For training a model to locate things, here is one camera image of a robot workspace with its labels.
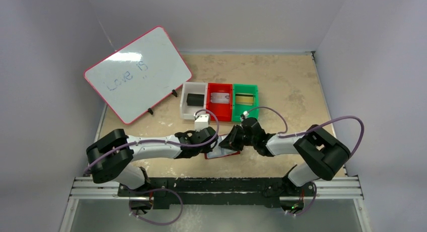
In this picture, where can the black card in bin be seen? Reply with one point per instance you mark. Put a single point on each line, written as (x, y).
(195, 100)

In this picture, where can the white plastic bin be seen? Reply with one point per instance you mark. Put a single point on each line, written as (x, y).
(187, 112)

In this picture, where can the silver card in bin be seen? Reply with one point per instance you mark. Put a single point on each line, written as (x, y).
(220, 98)

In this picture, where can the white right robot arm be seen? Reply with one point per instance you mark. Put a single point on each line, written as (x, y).
(322, 153)

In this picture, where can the green plastic bin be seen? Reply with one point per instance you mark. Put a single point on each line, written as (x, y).
(243, 89)

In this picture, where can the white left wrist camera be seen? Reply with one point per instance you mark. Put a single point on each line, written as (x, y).
(201, 121)

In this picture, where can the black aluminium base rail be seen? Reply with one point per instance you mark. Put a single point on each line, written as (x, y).
(268, 192)

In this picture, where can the gold card in bin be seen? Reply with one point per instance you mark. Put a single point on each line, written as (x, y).
(244, 99)

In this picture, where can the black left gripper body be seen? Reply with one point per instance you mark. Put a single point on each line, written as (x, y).
(207, 137)

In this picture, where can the red leather card holder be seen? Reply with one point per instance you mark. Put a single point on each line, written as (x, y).
(217, 144)

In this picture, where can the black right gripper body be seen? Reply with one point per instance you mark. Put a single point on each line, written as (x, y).
(236, 137)

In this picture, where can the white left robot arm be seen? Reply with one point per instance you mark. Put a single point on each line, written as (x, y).
(110, 157)

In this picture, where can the pink framed whiteboard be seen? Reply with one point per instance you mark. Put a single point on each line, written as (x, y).
(139, 75)

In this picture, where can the red plastic bin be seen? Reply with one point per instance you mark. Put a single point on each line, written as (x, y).
(223, 112)

